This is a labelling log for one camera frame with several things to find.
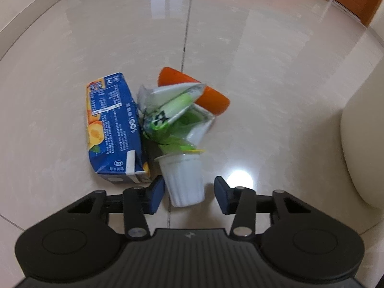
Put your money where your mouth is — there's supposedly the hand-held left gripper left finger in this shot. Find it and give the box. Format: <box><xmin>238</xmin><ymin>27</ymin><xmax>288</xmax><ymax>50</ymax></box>
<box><xmin>64</xmin><ymin>175</ymin><xmax>166</xmax><ymax>240</ymax></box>

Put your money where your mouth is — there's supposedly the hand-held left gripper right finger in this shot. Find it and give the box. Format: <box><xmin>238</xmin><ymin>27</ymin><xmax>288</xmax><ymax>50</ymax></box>
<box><xmin>214</xmin><ymin>176</ymin><xmax>313</xmax><ymax>241</ymax></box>

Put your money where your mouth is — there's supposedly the white ribbed plastic cup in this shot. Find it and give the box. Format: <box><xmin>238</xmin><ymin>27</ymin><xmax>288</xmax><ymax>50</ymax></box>
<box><xmin>154</xmin><ymin>150</ymin><xmax>206</xmax><ymax>208</ymax></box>

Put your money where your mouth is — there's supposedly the cream plastic waste bin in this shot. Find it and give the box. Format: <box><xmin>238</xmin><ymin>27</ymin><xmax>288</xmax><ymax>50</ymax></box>
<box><xmin>340</xmin><ymin>73</ymin><xmax>384</xmax><ymax>208</ymax></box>

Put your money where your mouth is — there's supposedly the blue juice carton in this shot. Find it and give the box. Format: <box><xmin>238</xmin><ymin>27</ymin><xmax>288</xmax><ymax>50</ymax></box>
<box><xmin>86</xmin><ymin>72</ymin><xmax>152</xmax><ymax>184</ymax></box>

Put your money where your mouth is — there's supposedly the green and white wrapper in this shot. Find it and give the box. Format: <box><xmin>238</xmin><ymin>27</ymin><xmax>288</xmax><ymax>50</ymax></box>
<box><xmin>137</xmin><ymin>82</ymin><xmax>217</xmax><ymax>154</ymax></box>

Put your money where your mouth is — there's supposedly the orange peel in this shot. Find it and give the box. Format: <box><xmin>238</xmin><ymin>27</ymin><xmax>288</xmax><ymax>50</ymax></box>
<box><xmin>158</xmin><ymin>66</ymin><xmax>231</xmax><ymax>115</ymax></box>

